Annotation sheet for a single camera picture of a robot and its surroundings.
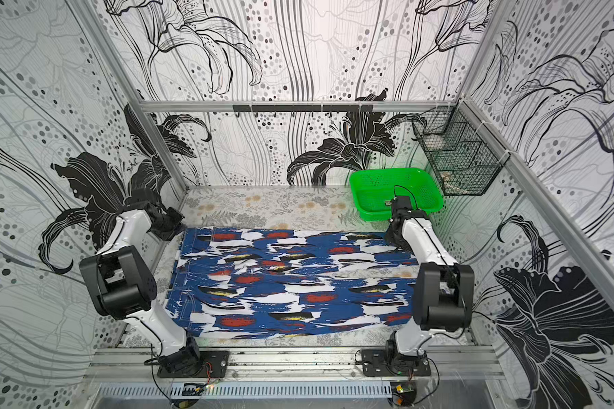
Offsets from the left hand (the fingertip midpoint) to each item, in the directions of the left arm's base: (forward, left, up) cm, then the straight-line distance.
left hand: (190, 225), depth 91 cm
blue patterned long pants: (-17, -28, -10) cm, 34 cm away
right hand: (-3, -79, -1) cm, 79 cm away
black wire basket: (+21, -98, +20) cm, 102 cm away
